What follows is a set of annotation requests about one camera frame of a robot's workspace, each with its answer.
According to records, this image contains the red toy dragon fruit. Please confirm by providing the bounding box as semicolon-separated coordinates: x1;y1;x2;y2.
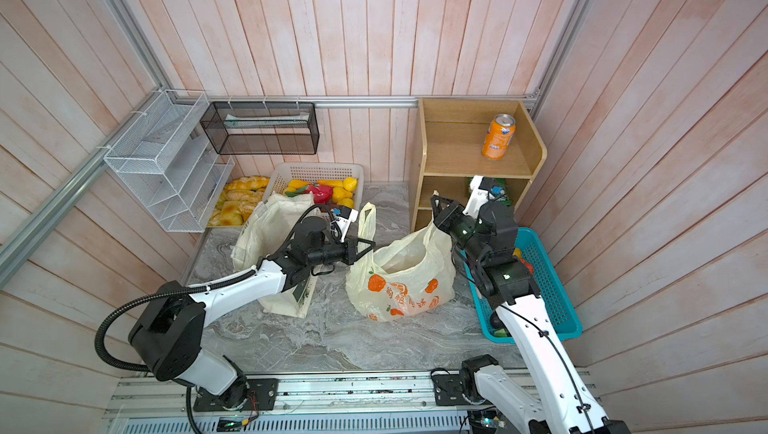
283;184;333;204

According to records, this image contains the yellow bread tray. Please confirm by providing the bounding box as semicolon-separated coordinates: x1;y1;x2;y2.
207;176;270;227

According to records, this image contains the orange soda can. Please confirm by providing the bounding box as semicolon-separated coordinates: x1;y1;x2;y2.
481;113;516;160

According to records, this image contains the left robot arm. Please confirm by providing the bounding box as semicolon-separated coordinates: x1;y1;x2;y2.
94;216;376;410

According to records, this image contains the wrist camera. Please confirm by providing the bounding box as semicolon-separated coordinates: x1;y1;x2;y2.
463;175;507;218
330;205;359;242

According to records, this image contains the wooden shelf unit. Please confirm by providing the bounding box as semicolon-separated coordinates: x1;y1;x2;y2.
408;96;547;231

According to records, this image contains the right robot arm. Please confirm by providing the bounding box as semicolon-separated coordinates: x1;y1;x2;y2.
431;195;629;433

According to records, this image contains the yellow plastic grocery bag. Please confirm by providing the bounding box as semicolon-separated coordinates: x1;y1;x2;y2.
345;223;455;322

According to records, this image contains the white wire mesh shelf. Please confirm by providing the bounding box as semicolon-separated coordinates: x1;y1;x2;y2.
104;90;234;233

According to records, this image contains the teal plastic basket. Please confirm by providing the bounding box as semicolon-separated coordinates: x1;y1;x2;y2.
469;227;582;344

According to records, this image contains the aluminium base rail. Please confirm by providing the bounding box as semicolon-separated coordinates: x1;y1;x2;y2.
101;367;607;434

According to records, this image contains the cream canvas tote bag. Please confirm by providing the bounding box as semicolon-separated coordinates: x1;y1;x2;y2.
231;193;317;318

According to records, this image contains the black wire mesh basket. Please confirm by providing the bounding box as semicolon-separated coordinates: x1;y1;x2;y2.
201;102;320;155

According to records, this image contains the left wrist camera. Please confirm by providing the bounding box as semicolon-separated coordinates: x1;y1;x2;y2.
330;205;359;242

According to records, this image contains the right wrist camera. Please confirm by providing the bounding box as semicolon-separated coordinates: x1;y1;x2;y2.
463;175;507;218

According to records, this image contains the white plastic fruit basket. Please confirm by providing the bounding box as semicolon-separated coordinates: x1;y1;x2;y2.
263;162;364;208

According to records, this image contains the yellow toy lemon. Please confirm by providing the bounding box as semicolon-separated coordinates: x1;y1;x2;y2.
343;177;358;193

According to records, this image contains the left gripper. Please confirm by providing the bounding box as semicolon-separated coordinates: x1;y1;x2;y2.
308;233;376;265

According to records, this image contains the green snack packet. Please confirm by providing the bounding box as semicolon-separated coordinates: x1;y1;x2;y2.
501;186;515;206

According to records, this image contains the red toy tomato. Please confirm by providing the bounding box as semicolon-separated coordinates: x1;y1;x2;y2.
518;256;535;275

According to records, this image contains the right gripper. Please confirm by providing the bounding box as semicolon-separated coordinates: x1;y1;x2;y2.
432;193;487;268

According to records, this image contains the yellow toy fruit left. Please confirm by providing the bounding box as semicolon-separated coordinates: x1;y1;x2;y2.
288;179;309;190

